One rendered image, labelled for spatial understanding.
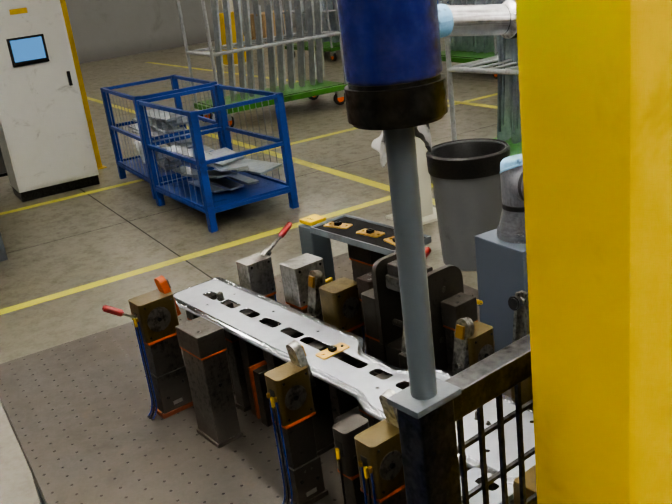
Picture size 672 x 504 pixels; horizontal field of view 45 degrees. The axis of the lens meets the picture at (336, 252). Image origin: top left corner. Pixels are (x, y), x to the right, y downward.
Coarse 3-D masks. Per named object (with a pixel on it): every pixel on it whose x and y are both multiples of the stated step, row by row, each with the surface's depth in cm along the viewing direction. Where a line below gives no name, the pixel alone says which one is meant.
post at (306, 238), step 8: (304, 224) 250; (304, 232) 248; (304, 240) 249; (312, 240) 246; (320, 240) 248; (328, 240) 250; (304, 248) 251; (312, 248) 247; (320, 248) 248; (328, 248) 250; (320, 256) 249; (328, 256) 251; (328, 264) 251; (328, 272) 252
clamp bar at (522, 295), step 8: (512, 296) 163; (520, 296) 165; (512, 304) 163; (520, 304) 162; (528, 304) 163; (520, 312) 166; (528, 312) 163; (520, 320) 166; (528, 320) 164; (520, 328) 167; (528, 328) 164; (520, 336) 167
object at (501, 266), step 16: (480, 240) 232; (496, 240) 228; (480, 256) 234; (496, 256) 227; (512, 256) 221; (480, 272) 236; (496, 272) 229; (512, 272) 223; (480, 288) 238; (496, 288) 231; (512, 288) 225; (496, 304) 234; (480, 320) 242; (496, 320) 236; (512, 320) 229; (496, 336) 238; (512, 336) 231
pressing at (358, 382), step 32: (192, 288) 249; (224, 288) 246; (224, 320) 223; (256, 320) 221; (288, 320) 218; (320, 320) 215; (352, 352) 196; (352, 384) 182; (384, 384) 180; (384, 416) 168; (512, 448) 152; (512, 480) 143
